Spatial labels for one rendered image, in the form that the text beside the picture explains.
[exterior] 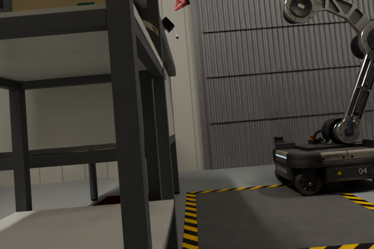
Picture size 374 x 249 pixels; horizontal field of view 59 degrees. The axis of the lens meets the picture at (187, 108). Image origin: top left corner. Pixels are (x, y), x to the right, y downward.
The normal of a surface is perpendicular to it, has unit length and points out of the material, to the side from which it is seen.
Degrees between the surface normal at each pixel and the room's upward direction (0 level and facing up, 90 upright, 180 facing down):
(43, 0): 90
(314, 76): 90
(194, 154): 90
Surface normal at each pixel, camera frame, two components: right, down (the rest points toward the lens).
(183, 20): 0.02, -0.05
